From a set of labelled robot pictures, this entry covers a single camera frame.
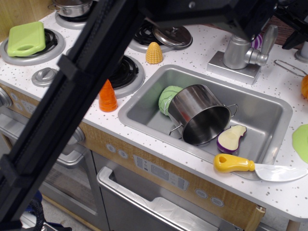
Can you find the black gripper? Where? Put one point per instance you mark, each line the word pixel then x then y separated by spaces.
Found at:
pixel 294 14

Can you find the silver faucet lever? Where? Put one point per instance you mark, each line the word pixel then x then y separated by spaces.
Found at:
pixel 260 58

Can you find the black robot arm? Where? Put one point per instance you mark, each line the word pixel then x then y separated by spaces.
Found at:
pixel 86 68

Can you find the purple toy onion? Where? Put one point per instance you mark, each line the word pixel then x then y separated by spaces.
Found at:
pixel 257 42

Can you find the orange toy pumpkin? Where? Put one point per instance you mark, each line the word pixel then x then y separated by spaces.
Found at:
pixel 304 86

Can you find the silver faucet base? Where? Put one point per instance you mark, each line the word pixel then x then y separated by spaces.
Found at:
pixel 237 62

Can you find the grey sink basin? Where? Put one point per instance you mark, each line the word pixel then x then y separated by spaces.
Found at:
pixel 266 118

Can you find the green plate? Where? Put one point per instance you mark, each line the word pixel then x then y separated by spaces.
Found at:
pixel 300 142

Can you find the steel pot lid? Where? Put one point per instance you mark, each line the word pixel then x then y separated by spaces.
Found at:
pixel 174 37

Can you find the steel pot in sink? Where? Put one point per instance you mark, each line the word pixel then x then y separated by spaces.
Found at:
pixel 199 115

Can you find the toy eggplant half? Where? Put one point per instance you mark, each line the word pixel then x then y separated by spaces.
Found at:
pixel 229 140

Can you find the green toy cabbage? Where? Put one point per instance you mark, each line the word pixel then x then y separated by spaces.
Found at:
pixel 166 97

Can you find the yellow toy corn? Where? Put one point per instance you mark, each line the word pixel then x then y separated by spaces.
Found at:
pixel 154 53

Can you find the back right stove burner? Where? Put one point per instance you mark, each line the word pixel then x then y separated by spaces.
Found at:
pixel 144 36

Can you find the stove burner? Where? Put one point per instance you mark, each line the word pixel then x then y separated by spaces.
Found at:
pixel 128 77
pixel 74 23
pixel 144 36
pixel 55 45

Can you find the front right stove burner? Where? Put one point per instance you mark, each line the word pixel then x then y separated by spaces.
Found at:
pixel 128 77

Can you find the orange toy carrot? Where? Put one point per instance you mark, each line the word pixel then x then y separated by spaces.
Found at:
pixel 107 98

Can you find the back left stove burner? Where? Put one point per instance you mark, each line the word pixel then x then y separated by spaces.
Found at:
pixel 74 23

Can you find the small steel pot on stove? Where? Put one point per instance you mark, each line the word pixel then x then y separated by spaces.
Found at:
pixel 71 8

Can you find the silver dishwasher door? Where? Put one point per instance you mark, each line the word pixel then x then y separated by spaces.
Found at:
pixel 133 203

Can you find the front left stove burner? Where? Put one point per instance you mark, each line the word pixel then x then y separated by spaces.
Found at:
pixel 55 45

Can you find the grey stove knob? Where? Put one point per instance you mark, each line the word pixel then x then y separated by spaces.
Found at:
pixel 44 77

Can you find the silver oven door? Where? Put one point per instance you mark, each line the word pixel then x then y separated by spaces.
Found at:
pixel 71 185

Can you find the green toy cutting board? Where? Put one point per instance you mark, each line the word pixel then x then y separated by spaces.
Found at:
pixel 25 40

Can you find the wire utensil handle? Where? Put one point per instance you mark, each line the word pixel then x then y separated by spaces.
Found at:
pixel 290 68

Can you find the yellow handled toy knife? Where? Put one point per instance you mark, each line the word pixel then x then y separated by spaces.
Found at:
pixel 226 163

